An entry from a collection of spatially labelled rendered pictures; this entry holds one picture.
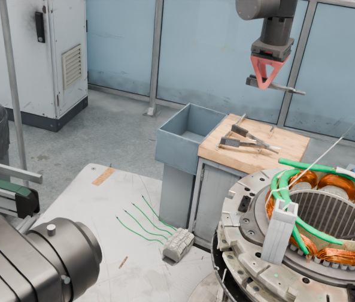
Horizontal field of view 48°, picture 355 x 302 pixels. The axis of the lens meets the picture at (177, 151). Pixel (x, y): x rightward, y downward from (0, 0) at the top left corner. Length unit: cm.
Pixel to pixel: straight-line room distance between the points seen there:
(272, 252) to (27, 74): 249
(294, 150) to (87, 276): 77
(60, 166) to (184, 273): 178
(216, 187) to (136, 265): 26
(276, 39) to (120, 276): 60
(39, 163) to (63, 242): 252
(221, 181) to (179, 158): 11
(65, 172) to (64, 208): 147
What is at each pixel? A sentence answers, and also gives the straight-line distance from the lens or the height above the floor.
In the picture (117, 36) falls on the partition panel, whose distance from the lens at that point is 316.
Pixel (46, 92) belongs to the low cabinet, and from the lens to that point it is 287.
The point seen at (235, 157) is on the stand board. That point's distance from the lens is 84.
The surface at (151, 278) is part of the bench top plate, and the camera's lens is 95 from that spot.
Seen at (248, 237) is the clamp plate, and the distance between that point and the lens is 61.
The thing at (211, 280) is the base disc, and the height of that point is 80.
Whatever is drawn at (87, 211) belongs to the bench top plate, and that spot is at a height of 78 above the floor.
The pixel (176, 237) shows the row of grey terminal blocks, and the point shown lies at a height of 82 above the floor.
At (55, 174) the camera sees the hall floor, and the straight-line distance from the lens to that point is 258.
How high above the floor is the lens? 151
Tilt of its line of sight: 32 degrees down
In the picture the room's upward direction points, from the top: 7 degrees clockwise
